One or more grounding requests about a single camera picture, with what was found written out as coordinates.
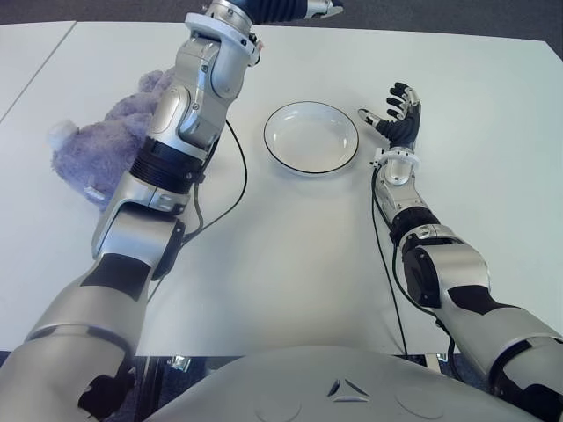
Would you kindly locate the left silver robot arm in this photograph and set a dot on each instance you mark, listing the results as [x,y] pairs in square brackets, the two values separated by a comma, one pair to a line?
[132,211]

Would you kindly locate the white plate with black rim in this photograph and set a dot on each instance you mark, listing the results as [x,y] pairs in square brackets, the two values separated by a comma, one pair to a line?
[310,140]

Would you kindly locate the grey robot torso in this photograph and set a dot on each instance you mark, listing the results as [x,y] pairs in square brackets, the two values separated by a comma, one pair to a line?
[343,391]

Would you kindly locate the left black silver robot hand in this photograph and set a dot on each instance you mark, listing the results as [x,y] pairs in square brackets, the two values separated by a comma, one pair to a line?
[277,9]

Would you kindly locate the metal table bracket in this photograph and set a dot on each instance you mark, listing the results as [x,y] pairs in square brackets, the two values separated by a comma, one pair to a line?
[436,361]
[180,362]

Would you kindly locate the purple plush rabbit doll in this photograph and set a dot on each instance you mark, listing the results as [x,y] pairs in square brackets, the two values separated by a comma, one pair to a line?
[101,145]

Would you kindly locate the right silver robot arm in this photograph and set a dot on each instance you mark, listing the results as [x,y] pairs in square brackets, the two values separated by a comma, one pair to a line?
[457,264]

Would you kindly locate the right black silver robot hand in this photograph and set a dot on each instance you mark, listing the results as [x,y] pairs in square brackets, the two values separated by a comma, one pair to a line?
[402,129]

